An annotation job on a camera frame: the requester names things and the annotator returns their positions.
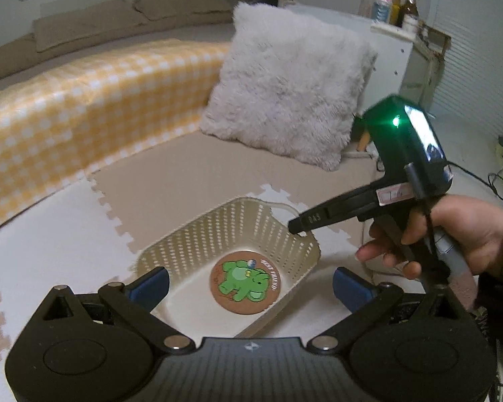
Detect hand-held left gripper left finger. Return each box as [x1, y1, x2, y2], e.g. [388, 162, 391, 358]
[40, 266, 196, 355]

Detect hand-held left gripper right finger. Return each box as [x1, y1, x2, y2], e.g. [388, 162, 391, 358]
[306, 266, 467, 355]

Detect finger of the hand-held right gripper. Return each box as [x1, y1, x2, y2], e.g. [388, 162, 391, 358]
[288, 184, 380, 236]

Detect cream perforated plastic basket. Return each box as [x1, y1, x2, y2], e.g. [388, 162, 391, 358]
[135, 197, 322, 340]

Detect person's right forearm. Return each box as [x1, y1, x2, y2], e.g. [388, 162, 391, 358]
[473, 206, 503, 346]

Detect person's right hand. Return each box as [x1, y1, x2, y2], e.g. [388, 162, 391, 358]
[355, 195, 503, 281]

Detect white cabinet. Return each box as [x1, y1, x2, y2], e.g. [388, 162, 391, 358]
[284, 2, 452, 115]

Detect round coaster with green dinosaur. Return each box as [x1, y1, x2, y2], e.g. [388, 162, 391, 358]
[210, 250, 283, 314]

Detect beige foam mat tile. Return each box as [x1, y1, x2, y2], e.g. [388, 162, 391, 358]
[90, 128, 363, 269]

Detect small white jar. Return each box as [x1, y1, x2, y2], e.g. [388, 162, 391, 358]
[402, 14, 422, 35]

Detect fluffy grey-white pillow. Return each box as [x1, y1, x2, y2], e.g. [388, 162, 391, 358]
[199, 2, 380, 172]

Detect brown glass bottle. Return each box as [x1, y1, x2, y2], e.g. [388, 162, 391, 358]
[400, 0, 420, 28]

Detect yellow checked padded bumper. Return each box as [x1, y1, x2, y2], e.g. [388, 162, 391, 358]
[0, 38, 232, 236]

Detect small beige cushion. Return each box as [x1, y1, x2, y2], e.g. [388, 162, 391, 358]
[133, 0, 235, 22]

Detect large beige cushion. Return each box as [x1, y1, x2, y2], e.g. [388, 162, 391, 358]
[31, 0, 152, 53]

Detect black cable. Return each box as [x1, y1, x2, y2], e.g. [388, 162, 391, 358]
[444, 158, 503, 208]

